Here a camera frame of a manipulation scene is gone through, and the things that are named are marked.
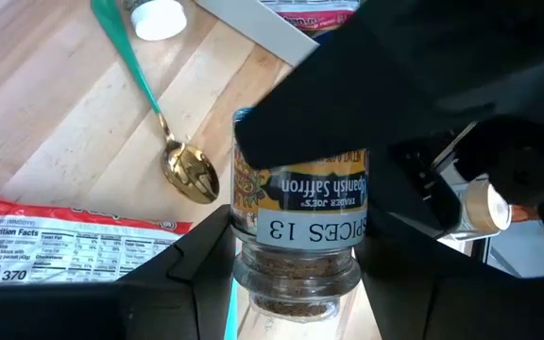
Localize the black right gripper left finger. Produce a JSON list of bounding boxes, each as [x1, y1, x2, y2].
[[0, 205, 238, 340]]

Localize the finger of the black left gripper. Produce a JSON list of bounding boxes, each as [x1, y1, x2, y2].
[[233, 0, 544, 170], [369, 136, 462, 237]]

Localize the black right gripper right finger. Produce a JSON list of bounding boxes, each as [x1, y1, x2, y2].
[[361, 221, 544, 340]]

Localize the red ramen packet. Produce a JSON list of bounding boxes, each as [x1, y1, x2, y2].
[[0, 192, 194, 287]]

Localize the maroon green ramen packet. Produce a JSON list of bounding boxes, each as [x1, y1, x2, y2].
[[271, 0, 363, 35]]

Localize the small saffron glass jar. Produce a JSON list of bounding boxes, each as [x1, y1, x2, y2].
[[230, 107, 371, 323]]

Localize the white lid spice jar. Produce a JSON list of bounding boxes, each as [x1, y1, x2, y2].
[[124, 0, 189, 43]]

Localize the gold spoon green handle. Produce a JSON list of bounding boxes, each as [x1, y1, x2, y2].
[[90, 0, 221, 206]]

